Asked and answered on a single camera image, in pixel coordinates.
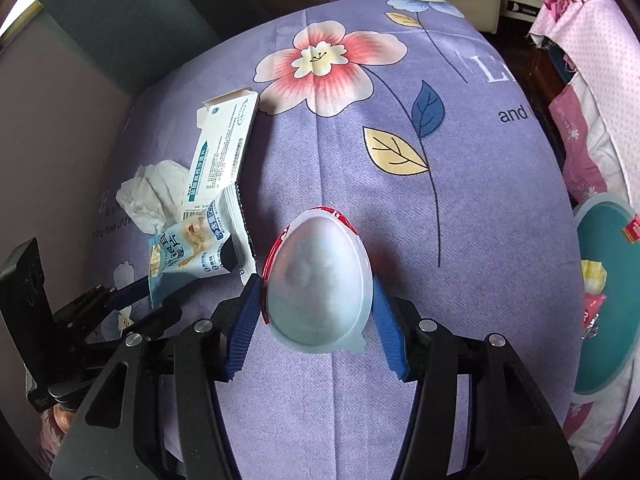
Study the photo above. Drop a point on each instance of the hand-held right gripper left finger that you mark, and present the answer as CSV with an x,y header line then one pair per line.
x,y
244,322

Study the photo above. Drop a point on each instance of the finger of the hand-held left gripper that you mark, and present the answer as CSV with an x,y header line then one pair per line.
x,y
127,294
155,317

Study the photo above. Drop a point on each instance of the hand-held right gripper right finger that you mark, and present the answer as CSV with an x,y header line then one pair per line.
x,y
387,330

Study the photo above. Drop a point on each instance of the egg-shaped plastic container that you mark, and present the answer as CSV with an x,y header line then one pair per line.
x,y
320,285

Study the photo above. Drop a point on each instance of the blue white snack packet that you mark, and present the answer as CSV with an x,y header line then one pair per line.
x,y
200,250

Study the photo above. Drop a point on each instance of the teal plastic bin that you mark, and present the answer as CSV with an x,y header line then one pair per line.
x,y
607,350

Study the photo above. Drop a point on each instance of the person's left hand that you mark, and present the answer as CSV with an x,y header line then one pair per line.
x,y
57,419

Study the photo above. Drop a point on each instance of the crumpled white tissue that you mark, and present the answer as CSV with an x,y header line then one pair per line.
x,y
147,195

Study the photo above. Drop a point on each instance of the purple floral tablecloth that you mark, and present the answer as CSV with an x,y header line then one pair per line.
x,y
400,185

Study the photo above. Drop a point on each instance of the white medicine box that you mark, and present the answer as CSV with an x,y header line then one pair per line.
x,y
222,150

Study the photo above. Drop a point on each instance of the red plastic packet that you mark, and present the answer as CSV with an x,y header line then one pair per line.
x,y
595,315

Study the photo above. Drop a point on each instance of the red bin label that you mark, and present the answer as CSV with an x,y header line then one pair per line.
x,y
632,230

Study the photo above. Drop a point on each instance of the pink white quilt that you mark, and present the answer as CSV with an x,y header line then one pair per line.
x,y
580,130

